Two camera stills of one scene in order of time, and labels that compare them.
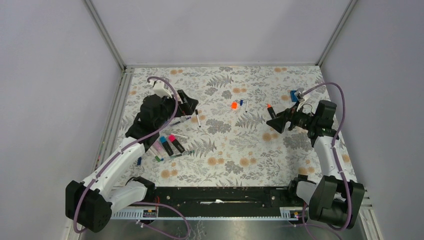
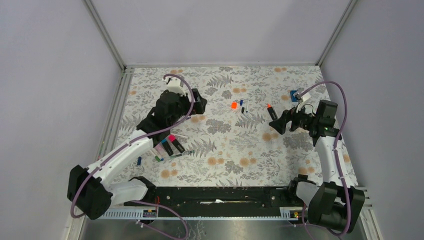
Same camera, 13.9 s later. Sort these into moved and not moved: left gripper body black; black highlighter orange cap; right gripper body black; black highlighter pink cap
Moved: left gripper body black
Not moved: black highlighter orange cap; black highlighter pink cap; right gripper body black
